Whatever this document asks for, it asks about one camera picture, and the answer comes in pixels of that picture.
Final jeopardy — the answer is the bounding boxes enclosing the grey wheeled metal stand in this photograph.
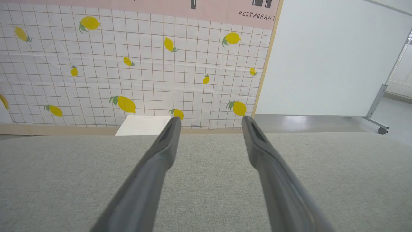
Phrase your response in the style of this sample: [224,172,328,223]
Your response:
[362,27,412,135]

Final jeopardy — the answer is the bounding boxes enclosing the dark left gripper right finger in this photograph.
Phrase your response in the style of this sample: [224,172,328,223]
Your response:
[242,116,335,232]

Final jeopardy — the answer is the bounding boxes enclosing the white box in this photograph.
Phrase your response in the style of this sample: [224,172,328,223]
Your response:
[115,115,176,136]

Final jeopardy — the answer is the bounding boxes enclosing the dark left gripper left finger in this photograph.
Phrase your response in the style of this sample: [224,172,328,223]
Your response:
[90,116,182,232]

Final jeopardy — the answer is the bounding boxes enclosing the white partition panel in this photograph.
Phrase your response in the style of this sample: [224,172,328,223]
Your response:
[252,0,412,117]

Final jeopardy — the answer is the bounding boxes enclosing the lemon print partition board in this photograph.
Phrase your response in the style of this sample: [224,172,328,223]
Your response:
[0,0,284,136]

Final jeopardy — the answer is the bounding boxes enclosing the grey fabric sofa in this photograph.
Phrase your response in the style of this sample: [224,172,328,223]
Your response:
[0,132,412,232]

